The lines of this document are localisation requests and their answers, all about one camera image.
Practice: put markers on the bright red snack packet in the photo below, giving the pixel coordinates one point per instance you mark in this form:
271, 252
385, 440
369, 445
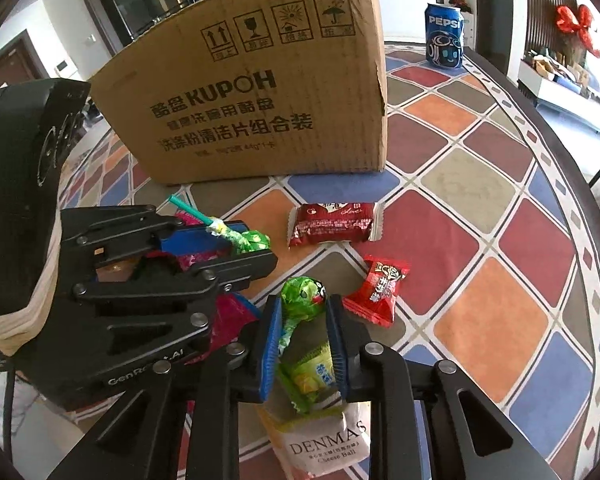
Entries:
380, 290

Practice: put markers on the blue soda can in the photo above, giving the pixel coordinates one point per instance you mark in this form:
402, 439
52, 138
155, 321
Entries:
445, 40

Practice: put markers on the pink snack packet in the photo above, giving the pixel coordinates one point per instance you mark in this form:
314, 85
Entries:
230, 322

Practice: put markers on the pile of paper boxes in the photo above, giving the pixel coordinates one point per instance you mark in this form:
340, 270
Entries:
555, 67

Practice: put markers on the brown entrance door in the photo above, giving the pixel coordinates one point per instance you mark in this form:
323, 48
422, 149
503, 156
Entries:
15, 65

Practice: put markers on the white snack bag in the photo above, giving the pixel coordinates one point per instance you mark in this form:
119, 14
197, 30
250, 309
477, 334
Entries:
325, 450

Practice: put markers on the green yellow candy packet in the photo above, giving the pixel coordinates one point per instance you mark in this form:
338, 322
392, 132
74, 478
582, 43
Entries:
307, 377

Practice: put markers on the brown cardboard box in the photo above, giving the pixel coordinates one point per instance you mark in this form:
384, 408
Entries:
255, 85

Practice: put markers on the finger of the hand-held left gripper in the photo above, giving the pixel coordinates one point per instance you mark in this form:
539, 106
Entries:
240, 270
190, 243

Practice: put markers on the green lollipop with teal stick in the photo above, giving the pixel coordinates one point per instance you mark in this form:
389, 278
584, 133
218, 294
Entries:
245, 240

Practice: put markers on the white wall intercom panel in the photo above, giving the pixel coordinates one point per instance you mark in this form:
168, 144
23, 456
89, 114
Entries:
63, 66

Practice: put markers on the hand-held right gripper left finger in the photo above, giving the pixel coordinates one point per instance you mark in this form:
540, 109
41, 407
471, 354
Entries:
272, 347

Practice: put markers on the white low cabinet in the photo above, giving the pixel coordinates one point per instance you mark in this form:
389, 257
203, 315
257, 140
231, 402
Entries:
555, 95

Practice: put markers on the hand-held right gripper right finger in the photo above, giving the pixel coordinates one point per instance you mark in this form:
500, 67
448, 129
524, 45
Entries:
339, 347

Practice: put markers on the dark red snack packet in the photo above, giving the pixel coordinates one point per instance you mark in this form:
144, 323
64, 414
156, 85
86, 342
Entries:
330, 222

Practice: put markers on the dark interior door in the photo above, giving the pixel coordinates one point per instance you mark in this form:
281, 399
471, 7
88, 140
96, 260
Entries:
507, 15

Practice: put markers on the black glass door cabinet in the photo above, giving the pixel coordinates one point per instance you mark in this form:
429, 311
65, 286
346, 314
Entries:
140, 0

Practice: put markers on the red bow decoration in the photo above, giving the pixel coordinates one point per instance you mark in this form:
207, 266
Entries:
575, 22

